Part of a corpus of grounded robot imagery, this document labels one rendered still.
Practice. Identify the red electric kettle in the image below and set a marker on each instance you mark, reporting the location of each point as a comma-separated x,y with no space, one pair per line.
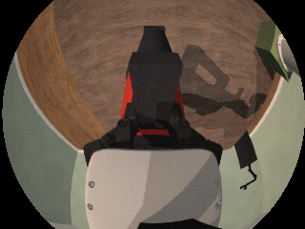
153,80

